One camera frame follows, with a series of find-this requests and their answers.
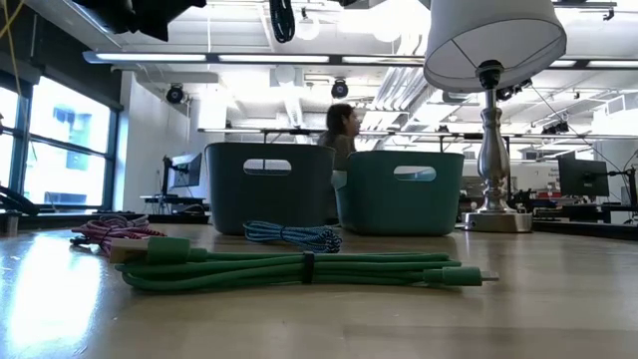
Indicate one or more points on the round black ceiling spotlight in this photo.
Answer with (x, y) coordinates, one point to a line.
(175, 95)
(339, 89)

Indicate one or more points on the long ceiling light strip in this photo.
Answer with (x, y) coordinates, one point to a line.
(274, 58)

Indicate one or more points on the computer monitor on stand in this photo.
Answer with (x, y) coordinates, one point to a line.
(187, 169)

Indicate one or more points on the round white ceiling light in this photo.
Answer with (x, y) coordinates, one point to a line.
(306, 36)

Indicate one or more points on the black standing desk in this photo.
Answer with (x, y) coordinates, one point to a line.
(169, 199)

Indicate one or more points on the person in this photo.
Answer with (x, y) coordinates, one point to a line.
(339, 124)

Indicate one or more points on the black slanted bar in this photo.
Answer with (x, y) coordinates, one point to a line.
(20, 203)

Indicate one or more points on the dark grey-green plastic bin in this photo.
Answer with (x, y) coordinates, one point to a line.
(269, 204)

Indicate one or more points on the teal plastic bin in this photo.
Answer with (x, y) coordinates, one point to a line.
(399, 209)

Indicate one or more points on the black track light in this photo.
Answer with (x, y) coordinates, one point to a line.
(560, 127)
(506, 93)

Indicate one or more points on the silver table lamp white shade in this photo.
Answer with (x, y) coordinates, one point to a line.
(493, 149)

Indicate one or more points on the black computer monitor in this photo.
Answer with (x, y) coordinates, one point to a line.
(583, 177)

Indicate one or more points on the cluttered office desk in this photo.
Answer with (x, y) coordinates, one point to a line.
(573, 212)

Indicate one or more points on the dark window frame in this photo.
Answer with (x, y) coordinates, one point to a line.
(110, 164)

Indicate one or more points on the black overhead frame bar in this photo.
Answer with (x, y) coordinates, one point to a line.
(299, 132)

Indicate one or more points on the black table edge rail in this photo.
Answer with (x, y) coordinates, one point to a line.
(60, 219)

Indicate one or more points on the grey metal post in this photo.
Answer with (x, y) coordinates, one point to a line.
(12, 224)

